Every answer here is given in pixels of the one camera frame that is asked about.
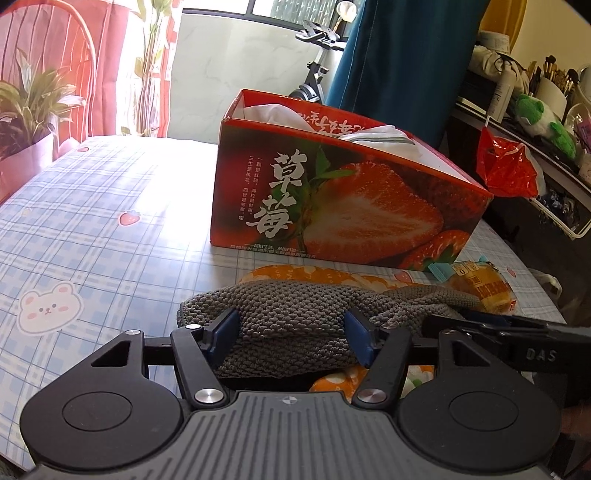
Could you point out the red plastic bag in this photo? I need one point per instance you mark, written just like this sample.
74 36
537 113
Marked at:
503 166

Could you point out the dark framed window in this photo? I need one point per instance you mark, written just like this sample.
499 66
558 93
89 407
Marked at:
277 7

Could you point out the yellow curtain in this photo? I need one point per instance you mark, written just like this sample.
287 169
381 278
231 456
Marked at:
501 16

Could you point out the white cloth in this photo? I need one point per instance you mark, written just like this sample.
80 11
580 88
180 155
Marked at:
272 115

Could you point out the black exercise bike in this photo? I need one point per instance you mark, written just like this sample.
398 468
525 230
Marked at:
314 78

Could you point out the grey knitted cloth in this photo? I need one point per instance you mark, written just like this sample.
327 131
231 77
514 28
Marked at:
286 314

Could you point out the dark side desk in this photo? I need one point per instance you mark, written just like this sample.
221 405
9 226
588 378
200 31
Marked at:
466 138

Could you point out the orange floral cloth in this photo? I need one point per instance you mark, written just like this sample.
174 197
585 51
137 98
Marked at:
295 274

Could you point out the small teal packet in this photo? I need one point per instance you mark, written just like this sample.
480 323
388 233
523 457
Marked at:
438 270

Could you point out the person's right hand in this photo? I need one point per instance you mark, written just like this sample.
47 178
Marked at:
577 421

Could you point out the red strawberry print cardboard box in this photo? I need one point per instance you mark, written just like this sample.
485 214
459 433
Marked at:
369 207

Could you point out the green and white plush toy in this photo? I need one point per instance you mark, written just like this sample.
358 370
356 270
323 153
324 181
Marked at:
535 115

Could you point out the white brush holder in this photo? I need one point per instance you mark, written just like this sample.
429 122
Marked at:
551 94

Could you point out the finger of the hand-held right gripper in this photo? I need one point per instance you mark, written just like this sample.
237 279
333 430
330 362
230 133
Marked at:
480 330

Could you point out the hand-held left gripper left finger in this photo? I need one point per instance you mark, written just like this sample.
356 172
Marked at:
224 334

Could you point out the dark blue curtain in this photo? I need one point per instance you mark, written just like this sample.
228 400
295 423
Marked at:
406 60

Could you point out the tall white bottle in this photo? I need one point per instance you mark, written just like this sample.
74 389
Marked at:
501 97

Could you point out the beige cloth bag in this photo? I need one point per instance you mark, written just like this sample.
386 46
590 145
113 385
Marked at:
485 64

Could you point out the yellow snack packet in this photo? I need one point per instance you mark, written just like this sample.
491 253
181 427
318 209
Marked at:
485 288

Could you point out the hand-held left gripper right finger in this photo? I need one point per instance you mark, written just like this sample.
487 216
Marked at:
362 337

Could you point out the white cylindrical object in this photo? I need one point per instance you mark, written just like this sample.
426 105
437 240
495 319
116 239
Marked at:
494 41

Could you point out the bunch of makeup brushes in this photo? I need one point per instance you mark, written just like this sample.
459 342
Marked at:
554 71

